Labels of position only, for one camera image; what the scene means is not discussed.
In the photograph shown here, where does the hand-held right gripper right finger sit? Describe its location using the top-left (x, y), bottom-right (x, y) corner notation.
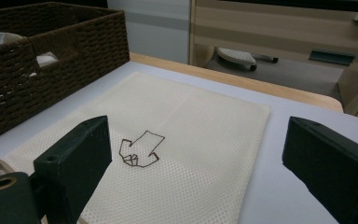
top-left (282, 116), bottom-right (358, 224)

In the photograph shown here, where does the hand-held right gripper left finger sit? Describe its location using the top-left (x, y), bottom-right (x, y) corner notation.
top-left (33, 115), bottom-right (113, 224)

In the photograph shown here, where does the cream mesh laundry bag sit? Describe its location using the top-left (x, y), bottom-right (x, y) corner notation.
top-left (0, 72), bottom-right (271, 224)

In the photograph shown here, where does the dark brown wicker basket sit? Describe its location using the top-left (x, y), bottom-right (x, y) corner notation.
top-left (0, 1), bottom-right (131, 146)

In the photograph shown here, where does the white and black chair foot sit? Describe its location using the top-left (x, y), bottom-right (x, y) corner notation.
top-left (214, 46), bottom-right (258, 72)

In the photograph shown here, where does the dark green flat bracket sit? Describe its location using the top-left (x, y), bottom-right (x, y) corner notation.
top-left (308, 49), bottom-right (356, 66)

